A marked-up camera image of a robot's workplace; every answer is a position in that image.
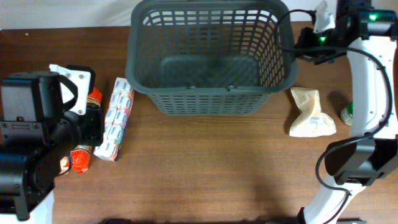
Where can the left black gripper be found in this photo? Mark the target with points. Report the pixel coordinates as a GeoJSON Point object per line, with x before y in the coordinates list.
{"type": "Point", "coordinates": [96, 119]}

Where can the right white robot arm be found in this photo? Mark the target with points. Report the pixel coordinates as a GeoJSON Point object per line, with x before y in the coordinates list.
{"type": "Point", "coordinates": [368, 37]}

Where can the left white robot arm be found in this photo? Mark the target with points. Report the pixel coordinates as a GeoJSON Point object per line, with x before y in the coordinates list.
{"type": "Point", "coordinates": [46, 114]}

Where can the red spaghetti packet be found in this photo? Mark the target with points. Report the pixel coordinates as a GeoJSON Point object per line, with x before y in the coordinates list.
{"type": "Point", "coordinates": [81, 155]}

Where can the tissue multipack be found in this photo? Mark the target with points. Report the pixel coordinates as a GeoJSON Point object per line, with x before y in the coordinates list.
{"type": "Point", "coordinates": [115, 120]}

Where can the green lid glass jar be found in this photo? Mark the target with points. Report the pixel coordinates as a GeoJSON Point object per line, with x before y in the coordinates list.
{"type": "Point", "coordinates": [346, 115]}

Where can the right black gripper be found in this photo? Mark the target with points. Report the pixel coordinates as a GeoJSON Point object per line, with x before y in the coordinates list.
{"type": "Point", "coordinates": [305, 33]}

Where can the beige paper pouch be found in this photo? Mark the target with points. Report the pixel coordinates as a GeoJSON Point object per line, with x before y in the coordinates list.
{"type": "Point", "coordinates": [312, 121]}

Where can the grey plastic shopping basket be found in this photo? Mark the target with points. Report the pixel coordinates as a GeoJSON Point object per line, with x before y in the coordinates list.
{"type": "Point", "coordinates": [210, 57]}

